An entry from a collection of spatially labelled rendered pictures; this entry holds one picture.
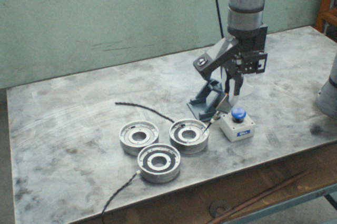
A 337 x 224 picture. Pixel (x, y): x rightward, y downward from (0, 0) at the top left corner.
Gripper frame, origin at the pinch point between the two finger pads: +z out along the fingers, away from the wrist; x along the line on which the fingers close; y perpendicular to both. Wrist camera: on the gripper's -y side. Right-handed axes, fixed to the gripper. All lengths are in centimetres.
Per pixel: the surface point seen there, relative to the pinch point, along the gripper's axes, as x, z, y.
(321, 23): 156, 75, 161
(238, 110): 1.2, 5.6, 4.2
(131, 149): 0.8, 10.2, -25.7
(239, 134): -2.6, 10.9, 3.2
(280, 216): 18, 93, 44
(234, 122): 0.1, 8.6, 2.6
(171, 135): 1.4, 9.2, -14.8
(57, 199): -6.4, 13.0, -45.7
